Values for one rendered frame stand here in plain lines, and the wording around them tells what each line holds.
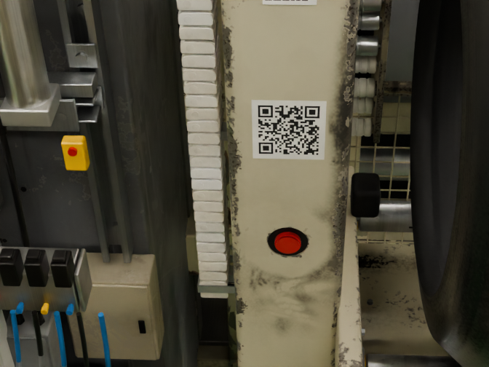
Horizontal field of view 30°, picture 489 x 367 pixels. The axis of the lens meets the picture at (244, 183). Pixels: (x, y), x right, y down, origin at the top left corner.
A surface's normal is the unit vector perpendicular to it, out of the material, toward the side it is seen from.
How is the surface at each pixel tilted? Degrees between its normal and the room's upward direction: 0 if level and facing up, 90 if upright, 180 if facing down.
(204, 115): 90
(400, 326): 0
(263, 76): 90
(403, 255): 0
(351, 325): 0
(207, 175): 90
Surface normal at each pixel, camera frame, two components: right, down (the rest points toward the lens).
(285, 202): -0.07, 0.65
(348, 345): -0.03, -0.76
